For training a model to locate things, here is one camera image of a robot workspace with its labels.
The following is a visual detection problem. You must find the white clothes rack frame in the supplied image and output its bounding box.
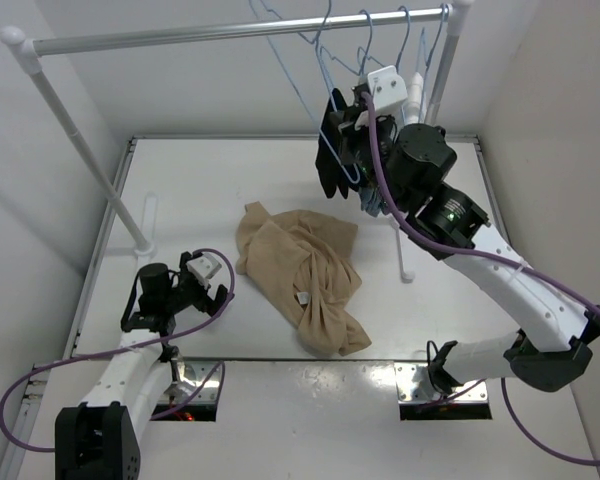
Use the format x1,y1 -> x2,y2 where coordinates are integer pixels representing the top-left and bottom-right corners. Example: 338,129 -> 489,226
0,1 -> 473,265

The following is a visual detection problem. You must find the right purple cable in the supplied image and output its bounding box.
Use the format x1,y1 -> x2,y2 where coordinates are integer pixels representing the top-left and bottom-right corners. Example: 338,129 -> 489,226
359,89 -> 600,467

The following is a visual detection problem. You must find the metal base plate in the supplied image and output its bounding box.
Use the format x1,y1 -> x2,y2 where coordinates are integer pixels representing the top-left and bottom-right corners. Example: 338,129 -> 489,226
165,359 -> 224,406
394,361 -> 489,406

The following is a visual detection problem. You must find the light blue wire hanger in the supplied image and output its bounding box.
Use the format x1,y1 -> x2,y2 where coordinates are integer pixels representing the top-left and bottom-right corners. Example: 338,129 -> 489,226
249,1 -> 362,186

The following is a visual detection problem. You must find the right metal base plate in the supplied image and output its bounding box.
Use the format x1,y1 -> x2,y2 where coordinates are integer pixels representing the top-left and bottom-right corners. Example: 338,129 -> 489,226
394,361 -> 489,406

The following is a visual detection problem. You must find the beige t shirt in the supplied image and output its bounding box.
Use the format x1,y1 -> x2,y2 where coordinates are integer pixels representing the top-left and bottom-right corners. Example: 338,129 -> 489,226
236,202 -> 372,356

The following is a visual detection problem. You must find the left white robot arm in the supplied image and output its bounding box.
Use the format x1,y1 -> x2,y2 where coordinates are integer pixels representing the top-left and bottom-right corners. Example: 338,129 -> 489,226
54,249 -> 234,479

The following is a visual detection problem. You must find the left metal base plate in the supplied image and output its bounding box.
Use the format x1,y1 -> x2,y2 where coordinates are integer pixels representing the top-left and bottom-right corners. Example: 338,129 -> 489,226
165,359 -> 224,406

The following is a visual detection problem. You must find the blue wire hanger with white cloth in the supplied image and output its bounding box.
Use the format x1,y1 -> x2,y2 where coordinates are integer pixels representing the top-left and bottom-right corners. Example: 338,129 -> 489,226
413,3 -> 452,121

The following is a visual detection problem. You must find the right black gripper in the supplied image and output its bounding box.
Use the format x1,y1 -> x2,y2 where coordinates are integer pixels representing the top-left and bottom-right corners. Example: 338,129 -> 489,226
331,104 -> 403,214

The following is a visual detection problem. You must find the blue hanging garment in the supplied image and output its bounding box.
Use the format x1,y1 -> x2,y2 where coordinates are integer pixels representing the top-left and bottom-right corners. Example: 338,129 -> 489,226
358,186 -> 391,218

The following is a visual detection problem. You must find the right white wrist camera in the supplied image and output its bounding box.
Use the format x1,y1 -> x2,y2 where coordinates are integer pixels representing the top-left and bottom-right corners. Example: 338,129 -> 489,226
354,65 -> 408,130

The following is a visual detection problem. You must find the white hanging garment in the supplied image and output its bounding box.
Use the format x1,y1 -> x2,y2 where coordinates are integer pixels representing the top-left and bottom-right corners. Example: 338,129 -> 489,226
403,72 -> 427,125

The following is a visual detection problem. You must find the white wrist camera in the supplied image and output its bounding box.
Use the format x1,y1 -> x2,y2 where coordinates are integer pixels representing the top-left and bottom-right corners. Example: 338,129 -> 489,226
188,253 -> 221,289
354,65 -> 408,130

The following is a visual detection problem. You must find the black hanging garment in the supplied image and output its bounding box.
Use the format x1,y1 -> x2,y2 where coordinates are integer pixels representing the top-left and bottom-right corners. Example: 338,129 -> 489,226
315,88 -> 359,199

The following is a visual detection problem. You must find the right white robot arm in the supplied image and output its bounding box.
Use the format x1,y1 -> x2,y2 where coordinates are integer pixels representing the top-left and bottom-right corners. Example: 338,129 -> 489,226
315,86 -> 600,396

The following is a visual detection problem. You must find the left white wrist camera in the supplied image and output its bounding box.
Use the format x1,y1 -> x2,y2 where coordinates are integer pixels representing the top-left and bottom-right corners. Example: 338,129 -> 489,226
188,253 -> 221,289

